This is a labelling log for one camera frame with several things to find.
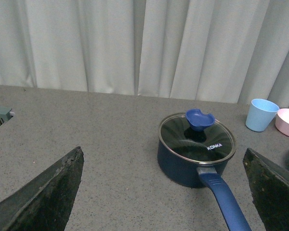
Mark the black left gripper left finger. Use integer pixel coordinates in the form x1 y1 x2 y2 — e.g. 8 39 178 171
0 146 84 231

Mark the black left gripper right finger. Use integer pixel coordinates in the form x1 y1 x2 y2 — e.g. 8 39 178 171
243 148 289 231

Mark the glass lid blue knob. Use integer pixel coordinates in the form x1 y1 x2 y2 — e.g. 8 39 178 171
158 109 237 165

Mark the pink plastic bowl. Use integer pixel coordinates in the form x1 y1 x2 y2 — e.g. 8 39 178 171
275 108 289 137

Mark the light blue plastic cup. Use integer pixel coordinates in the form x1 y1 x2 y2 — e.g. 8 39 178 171
245 99 279 132

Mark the dark blue saucepan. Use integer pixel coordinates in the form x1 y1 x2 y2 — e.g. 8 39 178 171
157 112 252 231

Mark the white curtain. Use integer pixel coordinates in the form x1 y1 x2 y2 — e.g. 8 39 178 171
0 0 289 107

